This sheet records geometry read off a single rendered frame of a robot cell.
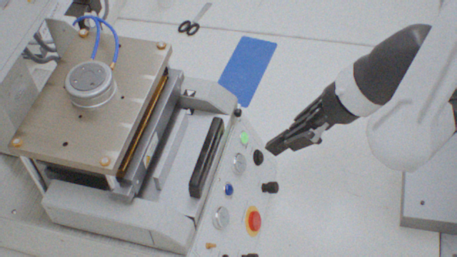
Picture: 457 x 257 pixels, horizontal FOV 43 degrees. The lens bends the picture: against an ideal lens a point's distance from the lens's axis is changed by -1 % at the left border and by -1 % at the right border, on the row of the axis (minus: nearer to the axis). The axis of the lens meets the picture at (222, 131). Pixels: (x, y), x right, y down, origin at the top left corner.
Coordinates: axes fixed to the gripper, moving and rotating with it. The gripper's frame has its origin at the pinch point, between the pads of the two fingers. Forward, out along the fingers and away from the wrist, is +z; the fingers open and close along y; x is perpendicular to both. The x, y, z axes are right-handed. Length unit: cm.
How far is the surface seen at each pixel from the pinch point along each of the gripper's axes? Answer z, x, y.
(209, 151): -2.6, -12.5, 13.5
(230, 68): 23.7, -10.6, -29.9
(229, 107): 0.8, -12.1, 0.1
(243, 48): 22.9, -10.5, -37.7
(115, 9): 42, -43, -38
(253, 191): 10.0, 2.8, 5.9
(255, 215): 9.9, 5.1, 10.5
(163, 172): 2.2, -16.7, 19.2
